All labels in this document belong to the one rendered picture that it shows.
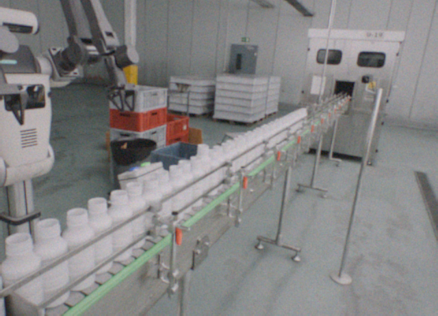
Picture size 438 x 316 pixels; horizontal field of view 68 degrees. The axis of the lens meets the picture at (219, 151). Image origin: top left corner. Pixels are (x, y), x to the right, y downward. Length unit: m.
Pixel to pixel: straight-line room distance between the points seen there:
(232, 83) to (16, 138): 6.92
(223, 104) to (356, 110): 3.47
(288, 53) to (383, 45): 6.21
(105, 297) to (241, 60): 11.56
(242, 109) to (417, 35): 5.78
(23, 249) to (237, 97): 7.44
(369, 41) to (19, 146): 5.22
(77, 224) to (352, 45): 5.40
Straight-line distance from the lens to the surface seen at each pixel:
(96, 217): 0.75
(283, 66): 11.66
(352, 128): 5.84
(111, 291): 0.81
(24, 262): 0.65
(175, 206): 0.98
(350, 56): 5.79
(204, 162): 1.10
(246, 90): 7.83
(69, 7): 1.40
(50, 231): 0.67
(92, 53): 1.36
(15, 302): 0.66
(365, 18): 11.40
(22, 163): 1.32
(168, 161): 1.84
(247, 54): 12.04
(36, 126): 1.32
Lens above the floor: 1.47
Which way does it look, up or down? 15 degrees down
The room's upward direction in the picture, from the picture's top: 5 degrees clockwise
